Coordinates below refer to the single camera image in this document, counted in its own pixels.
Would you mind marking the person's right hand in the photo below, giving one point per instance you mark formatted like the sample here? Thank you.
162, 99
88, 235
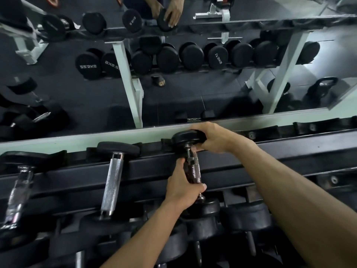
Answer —
220, 139

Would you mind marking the person's left hand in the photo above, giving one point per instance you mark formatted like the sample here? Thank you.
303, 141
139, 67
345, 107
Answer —
180, 188

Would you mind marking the person's left thumb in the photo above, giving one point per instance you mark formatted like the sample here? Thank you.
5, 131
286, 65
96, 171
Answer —
199, 188

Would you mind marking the person's right thumb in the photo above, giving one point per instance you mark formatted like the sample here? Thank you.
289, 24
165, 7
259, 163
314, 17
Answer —
197, 148

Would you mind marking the person's left forearm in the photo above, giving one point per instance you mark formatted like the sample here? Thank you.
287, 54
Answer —
145, 237

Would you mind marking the person's right forearm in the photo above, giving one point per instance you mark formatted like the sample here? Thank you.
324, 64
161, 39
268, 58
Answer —
295, 203

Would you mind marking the black rubber dumbbell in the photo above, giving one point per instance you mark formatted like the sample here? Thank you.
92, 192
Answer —
203, 230
245, 217
175, 245

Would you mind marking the black steel dumbbell rack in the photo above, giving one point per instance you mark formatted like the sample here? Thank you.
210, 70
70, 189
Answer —
156, 167

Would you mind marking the large wall mirror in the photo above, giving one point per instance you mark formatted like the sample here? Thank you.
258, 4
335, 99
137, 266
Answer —
181, 103

